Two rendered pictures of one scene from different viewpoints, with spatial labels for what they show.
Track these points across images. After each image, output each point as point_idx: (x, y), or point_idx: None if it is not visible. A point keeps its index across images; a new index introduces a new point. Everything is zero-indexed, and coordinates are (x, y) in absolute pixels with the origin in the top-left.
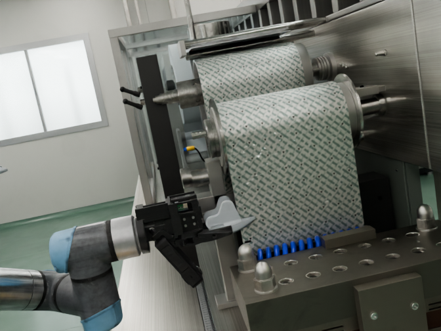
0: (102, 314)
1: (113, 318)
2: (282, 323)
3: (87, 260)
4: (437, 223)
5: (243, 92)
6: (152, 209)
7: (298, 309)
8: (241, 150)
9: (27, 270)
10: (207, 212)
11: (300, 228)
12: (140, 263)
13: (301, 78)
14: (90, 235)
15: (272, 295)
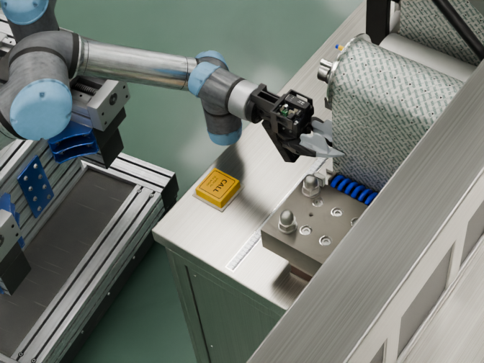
0: (217, 136)
1: (225, 141)
2: (282, 253)
3: (209, 104)
4: None
5: None
6: (263, 101)
7: (294, 256)
8: (344, 109)
9: (186, 65)
10: (315, 122)
11: (382, 185)
12: (355, 35)
13: None
14: (215, 89)
15: (281, 236)
